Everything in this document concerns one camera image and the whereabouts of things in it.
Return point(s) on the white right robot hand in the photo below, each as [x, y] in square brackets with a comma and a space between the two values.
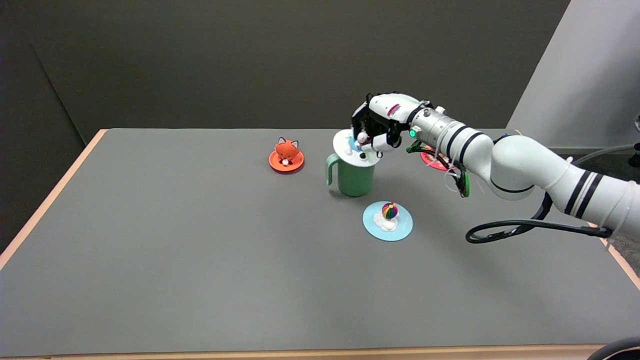
[382, 122]

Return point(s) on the white cup lid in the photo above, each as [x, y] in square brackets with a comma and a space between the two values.
[350, 147]

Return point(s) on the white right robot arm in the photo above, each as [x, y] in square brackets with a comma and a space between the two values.
[520, 160]

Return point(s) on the red figurine cup lid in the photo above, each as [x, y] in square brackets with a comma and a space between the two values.
[431, 159]

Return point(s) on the blue balloon cup lid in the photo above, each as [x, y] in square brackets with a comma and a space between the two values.
[387, 222]

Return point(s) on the orange fox cup lid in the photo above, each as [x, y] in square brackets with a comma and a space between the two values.
[286, 155]

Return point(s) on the green mug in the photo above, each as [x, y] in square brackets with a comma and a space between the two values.
[352, 177]

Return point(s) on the office chair base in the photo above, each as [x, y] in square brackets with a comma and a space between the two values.
[612, 150]

